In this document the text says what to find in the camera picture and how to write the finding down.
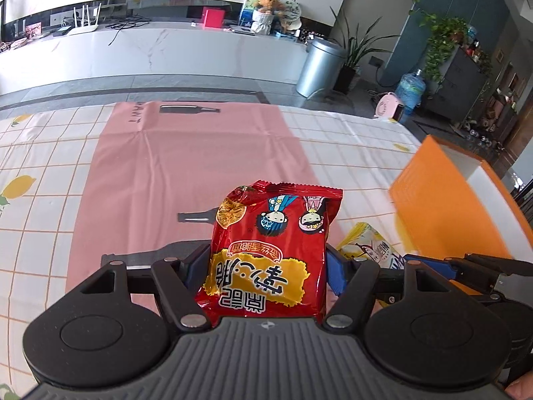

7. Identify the yellow biscuit packet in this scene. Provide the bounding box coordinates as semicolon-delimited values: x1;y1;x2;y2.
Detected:
337;222;405;270

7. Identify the red noodle snack bag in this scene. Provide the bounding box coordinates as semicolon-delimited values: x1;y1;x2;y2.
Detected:
195;181;343;325

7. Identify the orange storage box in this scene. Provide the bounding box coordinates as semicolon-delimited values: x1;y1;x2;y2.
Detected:
388;135;532;262

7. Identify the pink table mat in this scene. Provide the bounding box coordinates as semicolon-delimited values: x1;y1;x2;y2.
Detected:
67;102;334;289

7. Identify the dark grey side cabinet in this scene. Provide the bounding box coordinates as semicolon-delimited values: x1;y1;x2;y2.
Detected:
423;48;488;124

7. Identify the pink small heater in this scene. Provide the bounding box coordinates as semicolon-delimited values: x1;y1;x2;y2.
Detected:
374;92;404;122

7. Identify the blue water bottle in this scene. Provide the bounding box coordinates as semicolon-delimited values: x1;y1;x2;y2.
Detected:
395;69;426;115

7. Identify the hanging ivy plant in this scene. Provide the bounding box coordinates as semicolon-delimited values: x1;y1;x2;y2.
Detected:
385;0;467;82

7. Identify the potted green plant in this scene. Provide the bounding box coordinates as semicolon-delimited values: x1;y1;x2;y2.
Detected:
330;7;399;94

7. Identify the silver trash can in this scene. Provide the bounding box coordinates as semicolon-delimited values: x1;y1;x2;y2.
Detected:
295;37;348;98

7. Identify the white marble tv cabinet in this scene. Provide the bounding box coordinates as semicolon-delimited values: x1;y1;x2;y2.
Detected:
1;23;307;94

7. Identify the white wifi router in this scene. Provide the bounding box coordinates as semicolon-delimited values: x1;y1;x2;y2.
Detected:
67;5;101;35

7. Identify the red box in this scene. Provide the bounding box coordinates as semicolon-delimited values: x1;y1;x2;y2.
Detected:
201;6;225;29

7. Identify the teddy bear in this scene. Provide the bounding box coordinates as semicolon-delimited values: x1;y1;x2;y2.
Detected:
239;0;302;36

